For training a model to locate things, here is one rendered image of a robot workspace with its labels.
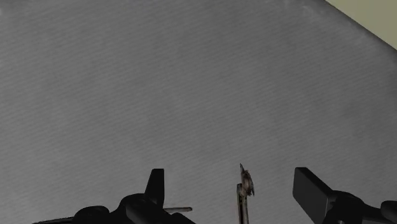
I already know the thin grey stick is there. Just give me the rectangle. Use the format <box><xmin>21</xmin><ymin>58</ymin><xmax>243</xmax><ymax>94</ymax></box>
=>
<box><xmin>163</xmin><ymin>206</ymin><xmax>193</xmax><ymax>214</ymax></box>

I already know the grey fabric upholstered furniture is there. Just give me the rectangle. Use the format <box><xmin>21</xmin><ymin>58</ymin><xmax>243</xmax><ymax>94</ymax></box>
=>
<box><xmin>0</xmin><ymin>0</ymin><xmax>397</xmax><ymax>224</ymax></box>

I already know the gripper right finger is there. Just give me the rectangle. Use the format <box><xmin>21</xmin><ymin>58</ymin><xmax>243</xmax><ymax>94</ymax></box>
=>
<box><xmin>292</xmin><ymin>167</ymin><xmax>397</xmax><ymax>224</ymax></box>

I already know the thin brown upright object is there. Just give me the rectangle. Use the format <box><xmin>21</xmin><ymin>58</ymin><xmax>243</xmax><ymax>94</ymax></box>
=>
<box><xmin>236</xmin><ymin>163</ymin><xmax>255</xmax><ymax>224</ymax></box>

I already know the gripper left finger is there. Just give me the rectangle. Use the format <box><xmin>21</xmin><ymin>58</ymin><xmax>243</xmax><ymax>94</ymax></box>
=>
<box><xmin>32</xmin><ymin>168</ymin><xmax>197</xmax><ymax>224</ymax></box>

